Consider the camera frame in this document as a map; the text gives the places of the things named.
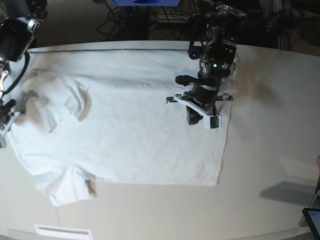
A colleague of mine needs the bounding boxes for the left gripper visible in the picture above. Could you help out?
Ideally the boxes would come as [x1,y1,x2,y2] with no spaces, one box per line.
[186,84,219,126]

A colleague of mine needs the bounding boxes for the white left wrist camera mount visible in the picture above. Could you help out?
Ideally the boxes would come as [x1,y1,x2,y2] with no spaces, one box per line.
[165,91,233,129]

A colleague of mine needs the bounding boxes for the tablet with dark frame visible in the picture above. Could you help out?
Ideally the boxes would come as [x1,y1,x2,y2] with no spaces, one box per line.
[302,208,320,240]

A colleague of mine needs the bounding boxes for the white paper label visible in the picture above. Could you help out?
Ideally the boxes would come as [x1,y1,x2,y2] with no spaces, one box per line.
[34,224,93,240]

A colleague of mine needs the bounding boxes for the blue box overhead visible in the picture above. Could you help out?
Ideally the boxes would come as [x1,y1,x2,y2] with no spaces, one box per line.
[112,0,180,7]

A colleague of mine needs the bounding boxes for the white T-shirt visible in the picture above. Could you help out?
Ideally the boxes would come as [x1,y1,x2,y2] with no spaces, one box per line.
[8,50,232,206]

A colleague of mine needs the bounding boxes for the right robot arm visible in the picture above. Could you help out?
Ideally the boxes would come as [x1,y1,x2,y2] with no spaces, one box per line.
[0,0,48,98]

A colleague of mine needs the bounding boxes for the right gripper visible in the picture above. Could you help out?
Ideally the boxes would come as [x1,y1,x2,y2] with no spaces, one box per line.
[0,99,16,130]

